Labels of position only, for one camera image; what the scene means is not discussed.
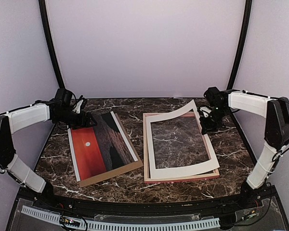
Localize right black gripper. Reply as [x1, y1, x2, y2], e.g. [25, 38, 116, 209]
[199, 106, 229, 134]

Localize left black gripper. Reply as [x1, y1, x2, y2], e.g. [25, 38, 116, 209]
[54, 108, 97, 130]

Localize red and grey photo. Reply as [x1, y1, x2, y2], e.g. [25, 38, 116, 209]
[67, 112, 138, 182]

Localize clear acrylic sheet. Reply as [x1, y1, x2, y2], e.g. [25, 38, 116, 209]
[151, 115, 209, 169]

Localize white mat board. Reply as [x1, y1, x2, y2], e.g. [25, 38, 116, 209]
[144, 100, 221, 180]

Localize pink wooden picture frame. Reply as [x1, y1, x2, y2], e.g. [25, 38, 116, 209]
[143, 111, 220, 184]

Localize brown cardboard backing board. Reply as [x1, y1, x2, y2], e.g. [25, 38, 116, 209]
[79, 119, 144, 188]

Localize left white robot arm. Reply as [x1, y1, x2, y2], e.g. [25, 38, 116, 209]
[0, 99, 97, 210]

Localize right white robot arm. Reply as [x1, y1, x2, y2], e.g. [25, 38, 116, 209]
[197, 87, 289, 209]

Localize right small circuit board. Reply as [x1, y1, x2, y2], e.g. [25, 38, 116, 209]
[241, 210, 257, 221]

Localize small circuit board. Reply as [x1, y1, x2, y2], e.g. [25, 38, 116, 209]
[59, 216, 80, 226]
[241, 210, 257, 221]

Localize left small circuit board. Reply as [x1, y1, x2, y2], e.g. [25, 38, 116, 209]
[59, 216, 80, 226]

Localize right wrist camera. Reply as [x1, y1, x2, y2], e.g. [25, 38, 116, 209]
[204, 87, 224, 107]

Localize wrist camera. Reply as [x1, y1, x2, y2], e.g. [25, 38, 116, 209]
[54, 88, 87, 114]
[204, 87, 224, 107]

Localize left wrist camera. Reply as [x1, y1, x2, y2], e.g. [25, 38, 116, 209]
[54, 88, 87, 114]

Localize black front rail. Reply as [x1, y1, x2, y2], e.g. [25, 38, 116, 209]
[18, 187, 279, 221]

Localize white slotted cable duct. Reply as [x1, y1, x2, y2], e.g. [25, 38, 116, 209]
[21, 205, 220, 231]

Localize right black enclosure post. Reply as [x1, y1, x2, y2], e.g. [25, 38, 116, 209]
[226, 0, 253, 90]

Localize black enclosure post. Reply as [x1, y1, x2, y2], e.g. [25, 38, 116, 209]
[226, 0, 253, 90]
[38, 0, 66, 89]

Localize left black enclosure post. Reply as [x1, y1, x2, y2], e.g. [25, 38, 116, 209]
[38, 0, 66, 89]

